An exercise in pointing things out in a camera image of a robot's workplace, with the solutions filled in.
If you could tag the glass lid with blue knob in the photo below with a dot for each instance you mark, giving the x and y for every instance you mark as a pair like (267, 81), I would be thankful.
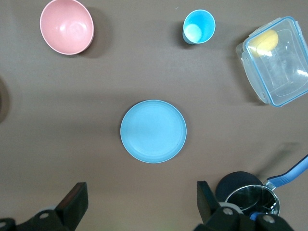
(255, 197)

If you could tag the pink bowl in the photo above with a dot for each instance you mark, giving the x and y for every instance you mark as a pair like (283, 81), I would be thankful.
(67, 26)

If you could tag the blue plastic cup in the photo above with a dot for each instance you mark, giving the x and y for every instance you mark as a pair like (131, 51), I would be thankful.
(202, 24)

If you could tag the clear container with blue seal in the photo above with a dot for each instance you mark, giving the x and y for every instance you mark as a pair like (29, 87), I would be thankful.
(284, 79)

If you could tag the blue plate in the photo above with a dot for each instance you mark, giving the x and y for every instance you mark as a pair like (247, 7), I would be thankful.
(154, 131)

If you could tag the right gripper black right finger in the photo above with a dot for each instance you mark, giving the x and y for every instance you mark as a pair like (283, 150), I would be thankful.
(209, 211)

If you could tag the yellow lemon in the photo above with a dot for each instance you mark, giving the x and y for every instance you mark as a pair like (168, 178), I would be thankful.
(263, 41)

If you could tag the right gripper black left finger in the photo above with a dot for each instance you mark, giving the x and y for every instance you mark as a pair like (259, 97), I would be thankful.
(74, 202)

